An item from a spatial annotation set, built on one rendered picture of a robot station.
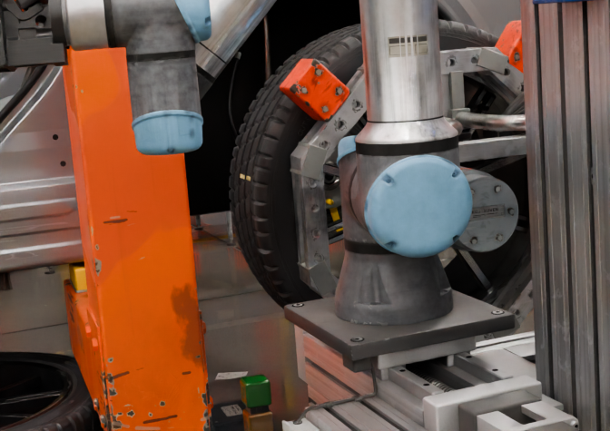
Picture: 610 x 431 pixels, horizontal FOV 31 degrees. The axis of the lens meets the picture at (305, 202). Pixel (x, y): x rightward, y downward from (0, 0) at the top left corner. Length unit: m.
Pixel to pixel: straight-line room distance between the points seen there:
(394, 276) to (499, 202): 0.55
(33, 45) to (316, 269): 0.86
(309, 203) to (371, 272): 0.55
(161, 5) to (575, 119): 0.46
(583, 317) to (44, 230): 1.27
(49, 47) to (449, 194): 0.45
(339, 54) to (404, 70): 0.78
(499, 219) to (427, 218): 0.68
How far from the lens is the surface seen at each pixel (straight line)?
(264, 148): 1.94
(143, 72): 1.18
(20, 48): 1.19
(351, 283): 1.36
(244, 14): 1.30
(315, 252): 1.89
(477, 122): 1.88
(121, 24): 1.17
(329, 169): 1.99
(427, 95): 1.20
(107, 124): 1.71
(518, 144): 1.81
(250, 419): 1.69
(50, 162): 2.26
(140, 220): 1.73
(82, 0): 1.17
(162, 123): 1.17
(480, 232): 1.85
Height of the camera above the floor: 1.19
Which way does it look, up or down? 9 degrees down
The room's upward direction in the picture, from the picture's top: 4 degrees counter-clockwise
